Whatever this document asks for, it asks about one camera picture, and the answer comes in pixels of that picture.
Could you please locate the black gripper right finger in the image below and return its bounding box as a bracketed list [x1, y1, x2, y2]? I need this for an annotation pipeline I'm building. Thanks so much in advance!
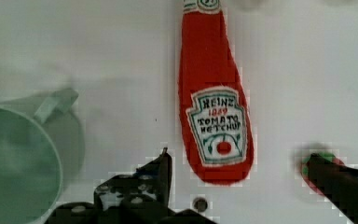
[306, 153, 358, 224]

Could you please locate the light red plush strawberry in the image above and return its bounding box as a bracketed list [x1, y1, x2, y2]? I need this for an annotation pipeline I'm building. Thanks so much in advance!
[300, 152, 344, 196]

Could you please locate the green cup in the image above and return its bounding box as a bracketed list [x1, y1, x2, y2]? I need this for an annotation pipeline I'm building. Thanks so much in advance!
[0, 89, 85, 224]

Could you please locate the red plush ketchup bottle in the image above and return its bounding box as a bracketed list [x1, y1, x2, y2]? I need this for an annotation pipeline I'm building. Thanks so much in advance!
[178, 0, 254, 186]

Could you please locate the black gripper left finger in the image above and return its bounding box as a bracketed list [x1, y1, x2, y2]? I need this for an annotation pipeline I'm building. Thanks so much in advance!
[93, 147, 172, 211]

